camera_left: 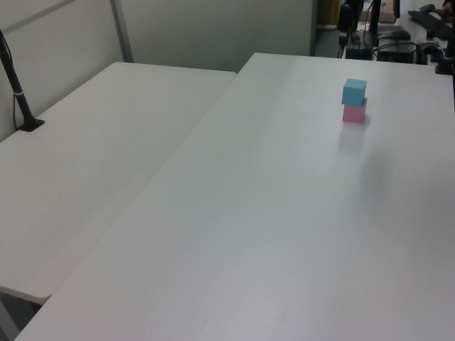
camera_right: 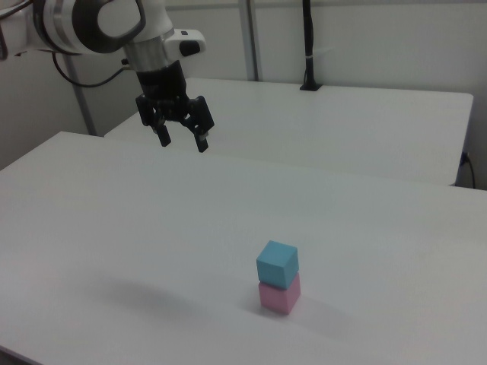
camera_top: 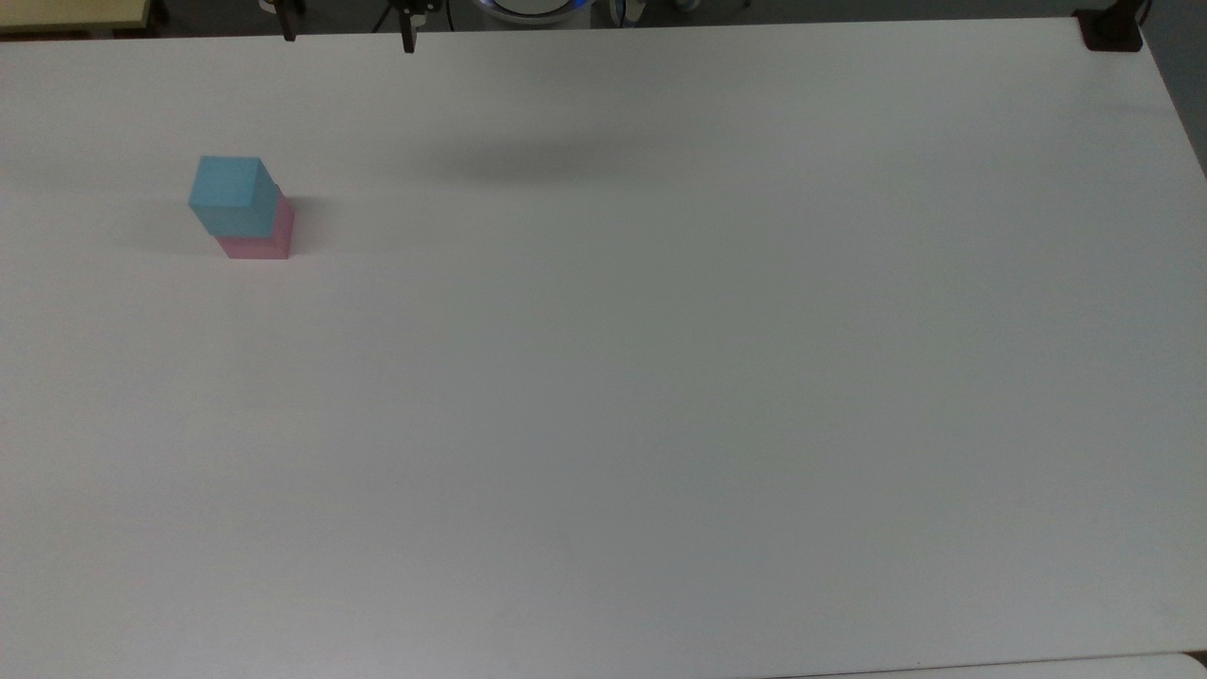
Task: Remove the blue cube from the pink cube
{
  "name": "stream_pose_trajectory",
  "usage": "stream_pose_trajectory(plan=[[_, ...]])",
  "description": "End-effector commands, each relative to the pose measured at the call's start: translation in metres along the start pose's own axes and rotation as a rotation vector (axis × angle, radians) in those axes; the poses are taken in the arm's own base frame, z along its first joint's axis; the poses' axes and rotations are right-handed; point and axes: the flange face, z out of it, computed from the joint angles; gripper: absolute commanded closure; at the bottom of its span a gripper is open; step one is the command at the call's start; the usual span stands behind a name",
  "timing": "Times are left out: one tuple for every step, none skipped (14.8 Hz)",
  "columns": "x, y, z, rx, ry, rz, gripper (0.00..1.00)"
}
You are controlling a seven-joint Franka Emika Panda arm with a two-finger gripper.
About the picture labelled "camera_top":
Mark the blue cube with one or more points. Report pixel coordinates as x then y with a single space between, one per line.
229 193

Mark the pink cube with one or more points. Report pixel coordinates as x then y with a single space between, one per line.
269 240

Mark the black clamp mount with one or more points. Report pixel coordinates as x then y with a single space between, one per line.
1111 30

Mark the yellow wooden table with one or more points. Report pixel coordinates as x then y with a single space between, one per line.
71 13

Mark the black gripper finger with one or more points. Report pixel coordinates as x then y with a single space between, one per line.
407 33
289 24

